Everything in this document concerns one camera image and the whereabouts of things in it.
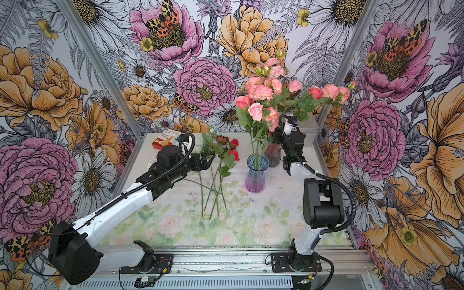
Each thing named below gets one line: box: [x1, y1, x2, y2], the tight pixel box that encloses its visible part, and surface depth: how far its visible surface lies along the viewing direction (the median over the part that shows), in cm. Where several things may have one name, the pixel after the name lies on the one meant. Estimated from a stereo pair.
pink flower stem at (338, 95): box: [321, 81, 357, 108], surface depth 79 cm
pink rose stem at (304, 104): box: [294, 85, 325, 123], surface depth 85 cm
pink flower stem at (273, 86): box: [263, 75, 284, 157], surface depth 71 cm
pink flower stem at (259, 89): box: [245, 65, 274, 156], surface depth 69 cm
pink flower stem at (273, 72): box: [255, 49, 287, 110], surface depth 71 cm
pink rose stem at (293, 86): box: [283, 79, 304, 113], surface depth 84 cm
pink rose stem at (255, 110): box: [248, 102, 263, 157], surface depth 66 cm
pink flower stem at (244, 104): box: [235, 94, 256, 157], surface depth 78 cm
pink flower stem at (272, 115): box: [264, 106, 281, 144], surface depth 74 cm
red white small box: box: [151, 128, 181, 151], surface depth 117 cm
